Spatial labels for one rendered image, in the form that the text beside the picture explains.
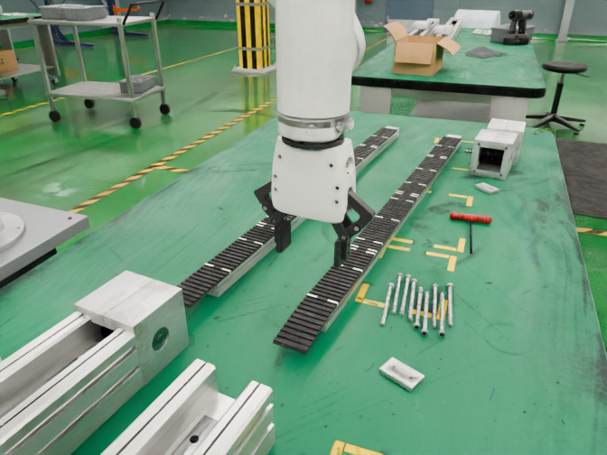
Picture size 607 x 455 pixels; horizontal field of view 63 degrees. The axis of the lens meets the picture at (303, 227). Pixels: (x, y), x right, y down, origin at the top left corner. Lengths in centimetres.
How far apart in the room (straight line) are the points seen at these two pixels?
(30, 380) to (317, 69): 47
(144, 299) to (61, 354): 11
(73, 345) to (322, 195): 35
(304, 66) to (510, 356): 47
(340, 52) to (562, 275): 59
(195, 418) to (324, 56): 40
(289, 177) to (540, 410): 41
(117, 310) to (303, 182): 28
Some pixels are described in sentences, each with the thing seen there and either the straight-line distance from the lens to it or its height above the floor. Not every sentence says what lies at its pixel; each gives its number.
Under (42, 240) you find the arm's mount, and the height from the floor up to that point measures 80.
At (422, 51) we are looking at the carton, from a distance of 259.
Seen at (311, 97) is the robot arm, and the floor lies 113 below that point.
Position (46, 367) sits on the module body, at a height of 84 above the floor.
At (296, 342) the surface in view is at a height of 80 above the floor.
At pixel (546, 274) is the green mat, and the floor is 78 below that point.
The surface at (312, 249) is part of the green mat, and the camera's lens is 94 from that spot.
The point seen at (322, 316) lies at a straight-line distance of 72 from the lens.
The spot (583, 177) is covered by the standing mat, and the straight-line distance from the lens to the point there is 381.
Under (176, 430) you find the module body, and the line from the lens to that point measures 55.
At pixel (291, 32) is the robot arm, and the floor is 119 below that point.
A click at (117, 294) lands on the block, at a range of 69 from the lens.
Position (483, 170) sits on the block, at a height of 80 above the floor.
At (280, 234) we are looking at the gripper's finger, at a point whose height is 94.
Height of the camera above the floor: 125
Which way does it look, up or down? 28 degrees down
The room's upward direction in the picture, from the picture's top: straight up
